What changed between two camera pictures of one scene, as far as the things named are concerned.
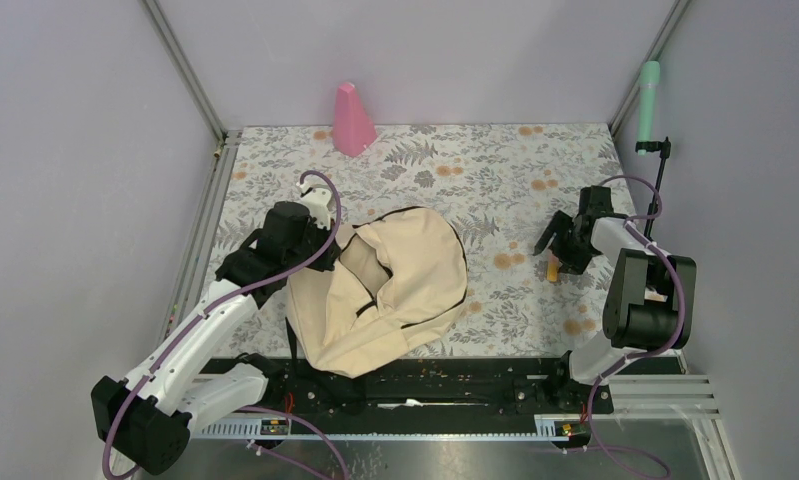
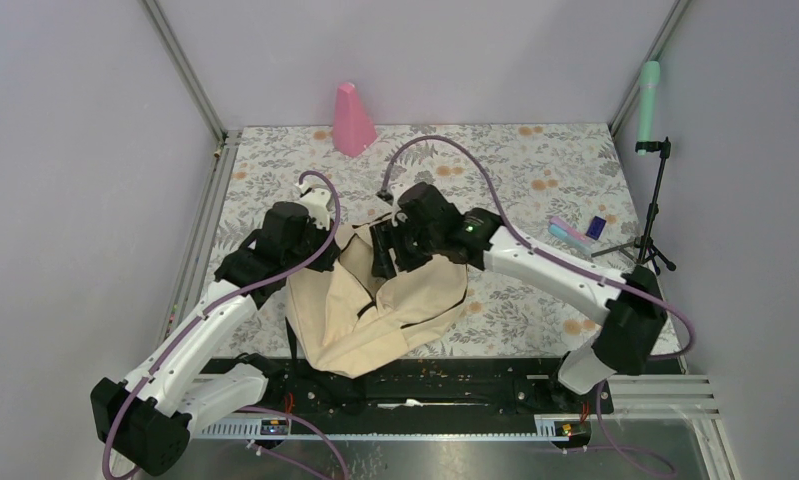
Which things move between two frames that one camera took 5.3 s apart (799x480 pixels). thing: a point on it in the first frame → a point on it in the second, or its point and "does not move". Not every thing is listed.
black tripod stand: [664, 147] does not move
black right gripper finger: [559, 221] → [381, 264]
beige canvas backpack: [399, 278] does not move
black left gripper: [326, 260] does not move
